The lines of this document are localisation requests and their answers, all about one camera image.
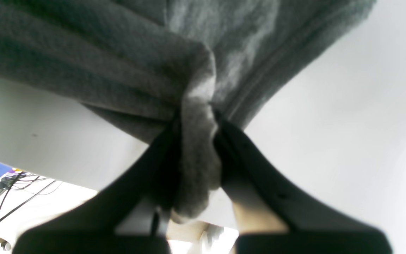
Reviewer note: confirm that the grey T-shirt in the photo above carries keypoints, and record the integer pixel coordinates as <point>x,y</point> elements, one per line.
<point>135,62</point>

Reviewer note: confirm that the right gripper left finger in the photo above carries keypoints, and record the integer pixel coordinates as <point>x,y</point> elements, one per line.
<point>130,216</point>

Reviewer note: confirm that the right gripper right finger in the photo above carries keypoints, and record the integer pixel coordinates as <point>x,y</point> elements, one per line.
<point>274,216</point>

